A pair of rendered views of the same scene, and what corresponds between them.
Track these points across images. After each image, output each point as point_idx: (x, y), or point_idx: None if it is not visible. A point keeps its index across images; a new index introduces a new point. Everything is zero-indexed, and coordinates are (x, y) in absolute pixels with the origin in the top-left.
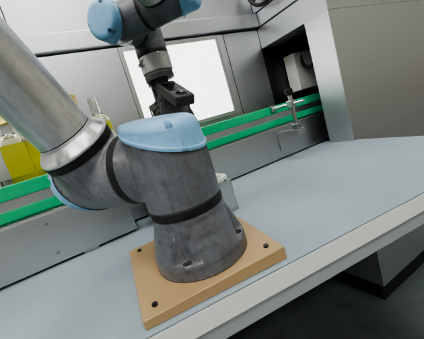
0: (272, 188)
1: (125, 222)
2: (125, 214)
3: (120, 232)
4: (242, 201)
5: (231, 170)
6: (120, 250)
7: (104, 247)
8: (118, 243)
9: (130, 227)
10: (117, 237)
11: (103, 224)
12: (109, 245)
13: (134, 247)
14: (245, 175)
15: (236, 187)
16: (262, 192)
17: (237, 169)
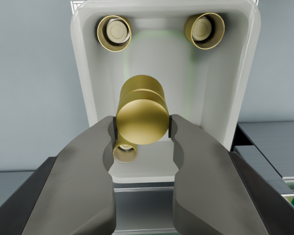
0: None
1: (259, 132)
2: (262, 140)
3: (264, 125)
4: (68, 33)
5: (17, 184)
6: (290, 66)
7: (292, 108)
8: (276, 100)
9: (248, 126)
10: (268, 122)
11: None
12: (284, 111)
13: (277, 50)
14: (1, 165)
15: (41, 125)
16: (16, 35)
17: (4, 181)
